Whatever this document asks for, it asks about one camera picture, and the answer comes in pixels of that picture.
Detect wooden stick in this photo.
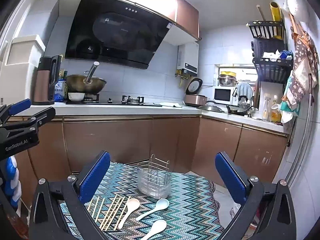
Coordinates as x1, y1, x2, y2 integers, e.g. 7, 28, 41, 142
256, 4, 267, 22

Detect blue salt bag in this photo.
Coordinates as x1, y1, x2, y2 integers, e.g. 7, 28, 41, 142
54, 80, 67, 102

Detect yellow roll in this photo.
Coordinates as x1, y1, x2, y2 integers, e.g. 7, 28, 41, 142
269, 2, 284, 38

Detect copper lower cabinets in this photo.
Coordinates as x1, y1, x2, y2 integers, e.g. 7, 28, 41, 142
7, 115, 288, 188

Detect white water heater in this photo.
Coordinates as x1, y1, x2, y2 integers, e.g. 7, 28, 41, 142
177, 41, 200, 77

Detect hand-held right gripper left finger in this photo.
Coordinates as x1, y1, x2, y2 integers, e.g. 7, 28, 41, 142
29, 151, 112, 240

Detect brass wok with handle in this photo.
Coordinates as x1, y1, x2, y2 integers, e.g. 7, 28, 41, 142
65, 61, 107, 93

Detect copper rice cooker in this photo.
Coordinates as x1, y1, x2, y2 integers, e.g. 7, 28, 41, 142
184, 77, 208, 107

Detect black metal shelf rack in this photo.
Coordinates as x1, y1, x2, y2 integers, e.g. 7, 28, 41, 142
246, 20, 294, 110

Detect row of wooden chopsticks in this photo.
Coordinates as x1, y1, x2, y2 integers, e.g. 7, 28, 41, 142
86, 194, 125, 231

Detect grey-blue towel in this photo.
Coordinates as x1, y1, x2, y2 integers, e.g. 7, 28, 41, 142
235, 82, 253, 102

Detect white spoon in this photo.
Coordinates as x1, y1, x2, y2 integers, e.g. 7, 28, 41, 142
141, 219, 167, 239

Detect light blue spoon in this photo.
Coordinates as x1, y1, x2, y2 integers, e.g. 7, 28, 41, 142
136, 198, 170, 222

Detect yellow gas pipe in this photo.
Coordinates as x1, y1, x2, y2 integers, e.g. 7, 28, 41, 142
175, 70, 190, 88

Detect black gas stove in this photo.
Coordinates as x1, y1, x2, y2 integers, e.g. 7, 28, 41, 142
65, 94, 163, 107

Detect clear utensil holder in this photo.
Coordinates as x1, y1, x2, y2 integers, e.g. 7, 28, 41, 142
137, 154, 172, 200

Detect steel wok lid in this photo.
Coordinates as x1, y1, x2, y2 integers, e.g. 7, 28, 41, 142
198, 100, 225, 112

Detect white spray bottle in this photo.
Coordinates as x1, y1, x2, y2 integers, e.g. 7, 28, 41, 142
262, 94, 271, 120

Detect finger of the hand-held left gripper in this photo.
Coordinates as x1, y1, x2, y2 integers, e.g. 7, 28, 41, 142
0, 98, 32, 125
6, 107, 56, 137

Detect zigzag woven mat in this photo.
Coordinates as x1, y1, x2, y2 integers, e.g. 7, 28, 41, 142
59, 162, 225, 240

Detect white microwave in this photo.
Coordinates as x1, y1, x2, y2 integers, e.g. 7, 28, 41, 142
213, 86, 237, 105

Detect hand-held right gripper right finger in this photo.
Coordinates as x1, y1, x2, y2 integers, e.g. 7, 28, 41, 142
215, 151, 297, 240

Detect white bowl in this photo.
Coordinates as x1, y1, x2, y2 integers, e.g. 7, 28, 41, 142
68, 92, 86, 102

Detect brown electric kettle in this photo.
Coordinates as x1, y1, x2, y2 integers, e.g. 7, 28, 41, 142
33, 55, 62, 106

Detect silver metal pole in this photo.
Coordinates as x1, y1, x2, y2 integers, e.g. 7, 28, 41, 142
287, 90, 315, 180

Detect cream spoon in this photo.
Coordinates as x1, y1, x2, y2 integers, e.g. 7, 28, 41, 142
117, 198, 140, 230

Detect black frying pan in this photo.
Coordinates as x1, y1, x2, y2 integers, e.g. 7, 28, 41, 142
226, 104, 253, 117

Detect copper upper cabinet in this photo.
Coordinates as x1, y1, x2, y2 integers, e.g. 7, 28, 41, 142
40, 0, 202, 41

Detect steel mixing bowl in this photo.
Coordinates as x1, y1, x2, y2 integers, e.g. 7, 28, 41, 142
217, 76, 237, 86

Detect black glass range hood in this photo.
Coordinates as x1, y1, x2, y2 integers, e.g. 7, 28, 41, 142
64, 0, 172, 70

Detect crumpled clear plastic bag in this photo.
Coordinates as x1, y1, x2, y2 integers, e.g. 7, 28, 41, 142
229, 200, 242, 220

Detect floral brown apron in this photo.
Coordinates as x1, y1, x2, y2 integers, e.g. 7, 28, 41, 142
282, 30, 319, 105

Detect white rag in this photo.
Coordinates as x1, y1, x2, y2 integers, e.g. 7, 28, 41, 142
261, 50, 282, 62

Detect white plastic bag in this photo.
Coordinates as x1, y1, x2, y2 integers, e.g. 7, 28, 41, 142
280, 100, 299, 124

